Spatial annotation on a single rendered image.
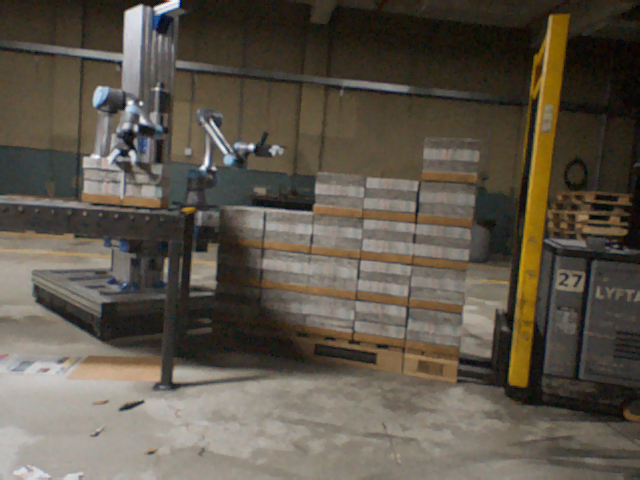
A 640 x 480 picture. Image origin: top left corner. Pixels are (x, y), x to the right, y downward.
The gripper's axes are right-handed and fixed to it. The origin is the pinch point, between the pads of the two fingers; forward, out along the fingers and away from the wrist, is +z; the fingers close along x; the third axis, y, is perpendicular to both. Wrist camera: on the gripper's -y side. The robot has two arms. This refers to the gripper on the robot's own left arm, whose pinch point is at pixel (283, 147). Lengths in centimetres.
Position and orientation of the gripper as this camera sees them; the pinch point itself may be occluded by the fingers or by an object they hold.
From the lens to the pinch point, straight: 374.4
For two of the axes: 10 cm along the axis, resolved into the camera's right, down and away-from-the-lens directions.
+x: -3.7, 1.8, -9.1
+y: -0.3, 9.8, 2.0
